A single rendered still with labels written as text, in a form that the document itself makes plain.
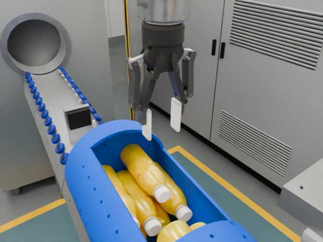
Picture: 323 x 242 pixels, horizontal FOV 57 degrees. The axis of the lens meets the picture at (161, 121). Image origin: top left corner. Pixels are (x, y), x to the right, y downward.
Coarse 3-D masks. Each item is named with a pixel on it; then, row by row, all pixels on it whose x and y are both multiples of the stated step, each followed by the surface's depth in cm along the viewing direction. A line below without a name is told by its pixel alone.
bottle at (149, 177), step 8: (136, 144) 86; (128, 152) 83; (136, 152) 82; (144, 152) 83; (128, 160) 81; (136, 160) 80; (144, 160) 79; (152, 160) 81; (128, 168) 81; (136, 168) 78; (144, 168) 77; (152, 168) 76; (136, 176) 77; (144, 176) 75; (152, 176) 74; (160, 176) 75; (144, 184) 74; (152, 184) 73; (160, 184) 74; (152, 192) 74
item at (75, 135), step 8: (64, 112) 115; (72, 112) 115; (80, 112) 116; (88, 112) 118; (72, 120) 116; (80, 120) 118; (88, 120) 120; (72, 128) 118; (80, 128) 122; (88, 128) 123; (72, 136) 121; (80, 136) 123
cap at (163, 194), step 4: (160, 188) 72; (164, 188) 72; (156, 192) 72; (160, 192) 72; (164, 192) 72; (168, 192) 72; (156, 196) 72; (160, 196) 72; (164, 196) 72; (168, 196) 73; (160, 200) 72; (164, 200) 73
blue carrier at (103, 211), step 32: (96, 128) 78; (128, 128) 77; (96, 160) 69; (160, 160) 91; (96, 192) 64; (192, 192) 77; (96, 224) 61; (128, 224) 54; (192, 224) 77; (224, 224) 52
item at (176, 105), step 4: (172, 100) 62; (176, 100) 61; (172, 104) 62; (176, 104) 61; (180, 104) 60; (172, 108) 63; (176, 108) 61; (180, 108) 60; (172, 112) 63; (176, 112) 61; (180, 112) 61; (172, 116) 63; (176, 116) 62; (180, 116) 62; (172, 120) 64; (176, 120) 62; (180, 120) 62; (172, 124) 64; (176, 124) 63; (176, 128) 63
